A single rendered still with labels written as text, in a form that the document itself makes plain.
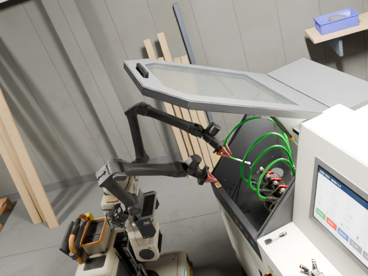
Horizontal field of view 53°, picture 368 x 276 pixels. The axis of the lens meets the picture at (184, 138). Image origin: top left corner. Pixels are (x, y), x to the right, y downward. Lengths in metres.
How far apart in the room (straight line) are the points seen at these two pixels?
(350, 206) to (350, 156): 0.21
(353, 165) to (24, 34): 3.52
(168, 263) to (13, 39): 2.78
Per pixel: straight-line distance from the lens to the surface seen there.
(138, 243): 2.50
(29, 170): 4.37
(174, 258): 3.07
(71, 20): 3.93
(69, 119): 4.53
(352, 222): 1.66
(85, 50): 3.98
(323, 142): 1.66
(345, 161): 1.58
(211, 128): 2.22
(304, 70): 2.38
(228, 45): 3.95
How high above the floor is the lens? 2.50
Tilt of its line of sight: 30 degrees down
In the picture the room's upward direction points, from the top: 20 degrees counter-clockwise
